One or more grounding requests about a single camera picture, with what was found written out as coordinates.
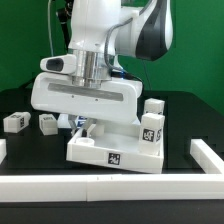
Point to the black camera stand pole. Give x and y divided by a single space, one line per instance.
64 15

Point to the white square table top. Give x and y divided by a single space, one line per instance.
115 146

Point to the white right fence bar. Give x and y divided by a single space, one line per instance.
206 158

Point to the white front fence bar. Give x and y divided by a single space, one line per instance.
70 188

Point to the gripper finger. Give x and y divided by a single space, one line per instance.
87 125
73 124

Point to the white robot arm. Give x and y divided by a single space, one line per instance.
88 80

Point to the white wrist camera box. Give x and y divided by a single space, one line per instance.
65 64

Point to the white plate with fiducial tags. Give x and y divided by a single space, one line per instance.
62 121

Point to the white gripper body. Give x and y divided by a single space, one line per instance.
115 100

